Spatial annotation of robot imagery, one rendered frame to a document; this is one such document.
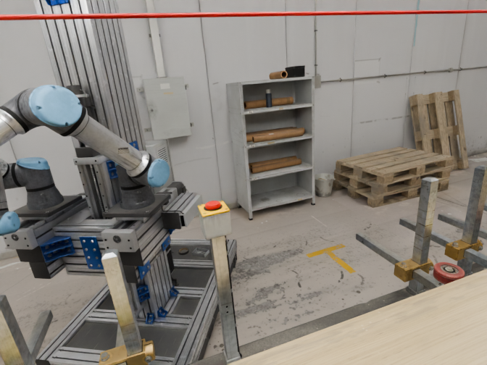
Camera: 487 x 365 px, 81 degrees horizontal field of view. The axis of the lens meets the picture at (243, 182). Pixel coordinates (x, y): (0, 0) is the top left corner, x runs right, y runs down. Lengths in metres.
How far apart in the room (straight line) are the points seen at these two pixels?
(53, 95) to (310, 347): 0.95
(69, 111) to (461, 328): 1.20
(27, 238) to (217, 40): 2.69
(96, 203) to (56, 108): 0.72
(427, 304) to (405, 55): 4.28
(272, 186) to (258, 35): 1.84
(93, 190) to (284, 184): 2.83
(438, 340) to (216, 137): 2.99
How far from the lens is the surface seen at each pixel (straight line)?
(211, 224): 0.72
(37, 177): 1.62
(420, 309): 0.97
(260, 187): 3.81
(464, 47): 5.90
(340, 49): 4.23
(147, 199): 1.34
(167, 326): 1.91
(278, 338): 1.09
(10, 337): 0.90
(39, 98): 0.99
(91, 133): 1.06
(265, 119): 3.66
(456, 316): 0.98
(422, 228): 1.19
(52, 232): 1.65
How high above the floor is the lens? 1.51
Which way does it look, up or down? 19 degrees down
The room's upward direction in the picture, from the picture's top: 5 degrees counter-clockwise
